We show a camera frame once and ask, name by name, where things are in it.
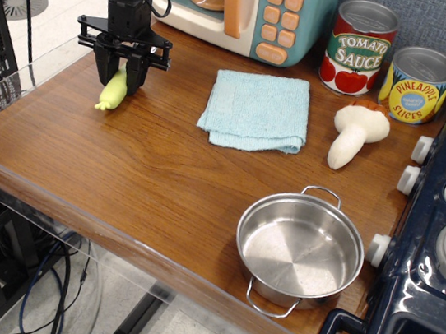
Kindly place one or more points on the light blue folded cloth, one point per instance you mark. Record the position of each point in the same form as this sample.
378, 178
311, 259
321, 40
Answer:
255, 112

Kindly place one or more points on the silver metal pot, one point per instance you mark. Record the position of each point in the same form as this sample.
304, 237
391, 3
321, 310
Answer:
297, 250

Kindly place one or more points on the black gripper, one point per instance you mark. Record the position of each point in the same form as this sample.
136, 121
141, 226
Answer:
125, 33

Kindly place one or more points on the teal toy microwave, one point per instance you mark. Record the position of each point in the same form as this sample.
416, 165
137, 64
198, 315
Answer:
277, 32

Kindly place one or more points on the white stove knob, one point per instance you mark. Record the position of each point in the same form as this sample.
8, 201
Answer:
377, 249
422, 149
408, 179

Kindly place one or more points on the pineapple slices can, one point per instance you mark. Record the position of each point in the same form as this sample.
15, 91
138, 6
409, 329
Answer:
414, 88

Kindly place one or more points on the white plush mushroom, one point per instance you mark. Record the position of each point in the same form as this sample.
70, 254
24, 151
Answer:
358, 123

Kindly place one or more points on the tomato sauce can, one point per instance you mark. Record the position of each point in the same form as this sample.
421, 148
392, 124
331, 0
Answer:
360, 41

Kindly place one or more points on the white stove knob middle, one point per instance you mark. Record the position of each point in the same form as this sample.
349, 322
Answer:
408, 179

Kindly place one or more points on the white stove knob upper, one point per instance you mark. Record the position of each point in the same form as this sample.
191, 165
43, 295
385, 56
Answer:
422, 149

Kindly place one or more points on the white stove knob lower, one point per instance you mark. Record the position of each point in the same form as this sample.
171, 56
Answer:
377, 249

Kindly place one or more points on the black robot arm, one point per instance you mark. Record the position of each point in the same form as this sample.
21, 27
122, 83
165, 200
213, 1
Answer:
126, 33

